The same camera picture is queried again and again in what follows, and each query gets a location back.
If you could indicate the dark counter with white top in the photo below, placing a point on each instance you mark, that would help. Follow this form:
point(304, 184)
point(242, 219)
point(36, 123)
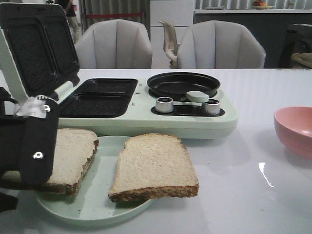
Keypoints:
point(268, 26)

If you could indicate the left silver control knob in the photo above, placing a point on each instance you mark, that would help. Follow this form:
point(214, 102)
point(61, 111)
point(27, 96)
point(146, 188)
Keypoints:
point(164, 105)

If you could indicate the dark armchair at right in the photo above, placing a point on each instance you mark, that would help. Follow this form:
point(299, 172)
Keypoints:
point(298, 39)

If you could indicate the mint green breakfast maker base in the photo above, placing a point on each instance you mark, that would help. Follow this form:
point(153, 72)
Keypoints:
point(124, 107)

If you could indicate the pink bowl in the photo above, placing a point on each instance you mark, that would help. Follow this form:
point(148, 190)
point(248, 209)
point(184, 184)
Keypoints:
point(293, 126)

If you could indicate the white cabinet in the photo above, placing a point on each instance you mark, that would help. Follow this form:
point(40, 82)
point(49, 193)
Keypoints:
point(180, 13)

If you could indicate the black round frying pan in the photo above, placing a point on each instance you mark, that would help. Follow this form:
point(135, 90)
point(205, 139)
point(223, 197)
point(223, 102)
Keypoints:
point(177, 84)

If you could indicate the beige plastic chair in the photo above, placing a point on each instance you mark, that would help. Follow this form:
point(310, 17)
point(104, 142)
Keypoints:
point(170, 45)

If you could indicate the white bread slice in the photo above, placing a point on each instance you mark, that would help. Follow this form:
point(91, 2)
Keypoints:
point(153, 166)
point(74, 153)

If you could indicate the mint green breakfast maker lid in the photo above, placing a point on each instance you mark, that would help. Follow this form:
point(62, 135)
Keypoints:
point(37, 52)

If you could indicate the grey upholstered chair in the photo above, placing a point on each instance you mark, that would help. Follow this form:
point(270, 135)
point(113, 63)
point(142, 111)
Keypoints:
point(220, 45)
point(115, 44)

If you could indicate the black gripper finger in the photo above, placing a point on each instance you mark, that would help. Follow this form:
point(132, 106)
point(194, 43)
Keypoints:
point(41, 115)

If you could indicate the right silver control knob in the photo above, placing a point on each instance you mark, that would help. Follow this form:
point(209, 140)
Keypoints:
point(211, 107)

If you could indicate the silver control knob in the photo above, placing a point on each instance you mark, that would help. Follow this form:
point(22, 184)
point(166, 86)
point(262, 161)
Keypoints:
point(164, 105)
point(211, 107)

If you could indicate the mint green round plate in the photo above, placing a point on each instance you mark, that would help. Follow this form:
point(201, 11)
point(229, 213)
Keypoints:
point(91, 206)

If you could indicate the left grey upholstered chair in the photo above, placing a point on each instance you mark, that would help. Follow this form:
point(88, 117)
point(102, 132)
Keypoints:
point(115, 44)

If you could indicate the right grey upholstered chair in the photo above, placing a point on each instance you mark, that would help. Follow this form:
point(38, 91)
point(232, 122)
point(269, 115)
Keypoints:
point(220, 45)

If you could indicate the fruit plate on counter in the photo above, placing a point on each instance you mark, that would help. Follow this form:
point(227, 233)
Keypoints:
point(260, 5)

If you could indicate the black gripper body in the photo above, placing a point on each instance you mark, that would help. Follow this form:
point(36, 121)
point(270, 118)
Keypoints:
point(11, 136)

